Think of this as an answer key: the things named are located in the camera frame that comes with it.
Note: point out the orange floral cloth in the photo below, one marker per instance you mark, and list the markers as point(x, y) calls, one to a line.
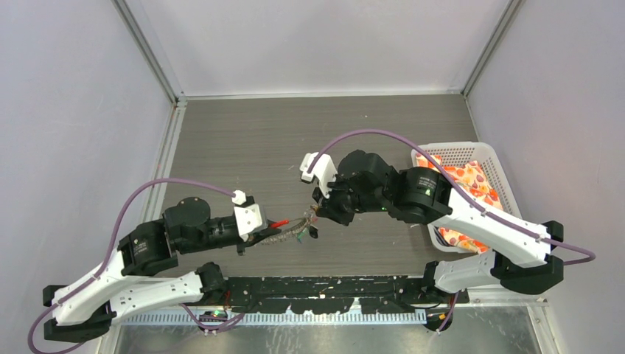
point(473, 179)

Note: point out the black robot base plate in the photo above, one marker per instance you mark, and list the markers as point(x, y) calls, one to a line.
point(326, 295)

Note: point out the white plastic basket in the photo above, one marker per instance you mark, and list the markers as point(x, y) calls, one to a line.
point(457, 154)

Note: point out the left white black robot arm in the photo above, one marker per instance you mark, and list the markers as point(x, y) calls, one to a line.
point(122, 290)

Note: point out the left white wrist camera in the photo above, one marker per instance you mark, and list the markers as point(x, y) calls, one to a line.
point(249, 215)

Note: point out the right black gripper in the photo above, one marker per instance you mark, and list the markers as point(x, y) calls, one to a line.
point(328, 206)

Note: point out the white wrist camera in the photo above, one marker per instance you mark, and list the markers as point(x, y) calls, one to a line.
point(324, 172)
point(249, 215)

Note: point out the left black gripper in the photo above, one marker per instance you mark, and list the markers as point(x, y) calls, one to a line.
point(258, 237)

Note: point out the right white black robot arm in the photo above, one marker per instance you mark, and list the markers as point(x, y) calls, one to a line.
point(419, 195)

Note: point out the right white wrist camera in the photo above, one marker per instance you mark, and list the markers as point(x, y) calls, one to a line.
point(324, 172)

